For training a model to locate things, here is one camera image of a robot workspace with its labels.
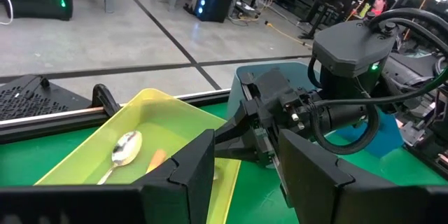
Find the yellow-green plastic bin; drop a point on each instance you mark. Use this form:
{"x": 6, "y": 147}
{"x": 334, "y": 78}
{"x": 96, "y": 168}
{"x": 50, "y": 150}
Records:
{"x": 157, "y": 112}

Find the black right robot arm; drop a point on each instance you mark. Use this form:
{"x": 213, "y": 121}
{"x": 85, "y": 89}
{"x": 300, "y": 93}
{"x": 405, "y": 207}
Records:
{"x": 350, "y": 45}

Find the black table clamp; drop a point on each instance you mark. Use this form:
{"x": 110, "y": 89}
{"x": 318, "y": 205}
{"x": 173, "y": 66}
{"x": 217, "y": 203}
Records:
{"x": 105, "y": 99}

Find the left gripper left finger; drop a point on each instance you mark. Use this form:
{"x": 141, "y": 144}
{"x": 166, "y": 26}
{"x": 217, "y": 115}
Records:
{"x": 105, "y": 206}

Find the black floor stand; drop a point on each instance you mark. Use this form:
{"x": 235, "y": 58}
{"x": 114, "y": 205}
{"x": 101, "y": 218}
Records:
{"x": 318, "y": 21}

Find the person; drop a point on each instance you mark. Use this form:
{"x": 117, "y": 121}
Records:
{"x": 378, "y": 7}

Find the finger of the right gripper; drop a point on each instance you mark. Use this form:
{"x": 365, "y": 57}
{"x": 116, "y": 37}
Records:
{"x": 241, "y": 122}
{"x": 245, "y": 150}

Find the black computer with blue lights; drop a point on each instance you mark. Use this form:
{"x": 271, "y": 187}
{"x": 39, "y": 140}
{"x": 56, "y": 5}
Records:
{"x": 217, "y": 7}

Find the blue plastic bin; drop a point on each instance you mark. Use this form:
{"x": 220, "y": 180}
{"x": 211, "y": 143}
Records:
{"x": 388, "y": 140}

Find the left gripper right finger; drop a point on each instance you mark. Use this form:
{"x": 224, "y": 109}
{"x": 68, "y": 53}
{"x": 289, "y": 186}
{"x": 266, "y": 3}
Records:
{"x": 350, "y": 203}

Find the green table mat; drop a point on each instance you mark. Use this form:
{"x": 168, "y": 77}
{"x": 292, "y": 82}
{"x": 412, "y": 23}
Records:
{"x": 259, "y": 196}

